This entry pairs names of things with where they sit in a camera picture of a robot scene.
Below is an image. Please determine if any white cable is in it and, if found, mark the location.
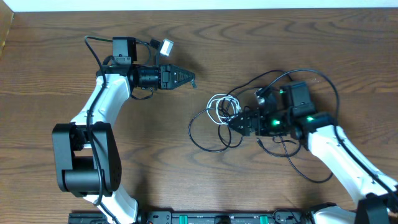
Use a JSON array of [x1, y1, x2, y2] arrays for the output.
[[205, 93, 243, 126]]

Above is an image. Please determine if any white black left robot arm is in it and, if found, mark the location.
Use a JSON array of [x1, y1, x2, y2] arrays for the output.
[[52, 37, 195, 223]]

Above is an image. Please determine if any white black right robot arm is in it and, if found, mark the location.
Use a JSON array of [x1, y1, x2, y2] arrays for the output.
[[228, 82, 397, 223]]

